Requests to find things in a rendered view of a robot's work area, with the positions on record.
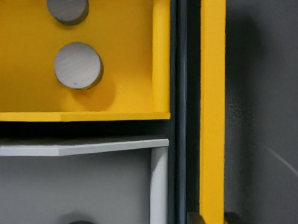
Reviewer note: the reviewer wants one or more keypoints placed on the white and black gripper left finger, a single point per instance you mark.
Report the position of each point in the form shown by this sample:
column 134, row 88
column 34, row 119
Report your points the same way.
column 195, row 218

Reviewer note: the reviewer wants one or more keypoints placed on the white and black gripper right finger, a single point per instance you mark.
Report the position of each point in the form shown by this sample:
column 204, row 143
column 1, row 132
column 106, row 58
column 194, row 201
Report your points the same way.
column 232, row 218

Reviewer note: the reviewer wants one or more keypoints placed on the grey bin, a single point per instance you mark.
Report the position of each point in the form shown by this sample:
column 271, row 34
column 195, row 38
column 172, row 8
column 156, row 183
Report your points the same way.
column 122, row 180

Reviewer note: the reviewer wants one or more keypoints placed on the yellow vertical bar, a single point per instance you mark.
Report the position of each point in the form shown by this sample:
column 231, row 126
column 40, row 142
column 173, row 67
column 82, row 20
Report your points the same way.
column 212, row 111

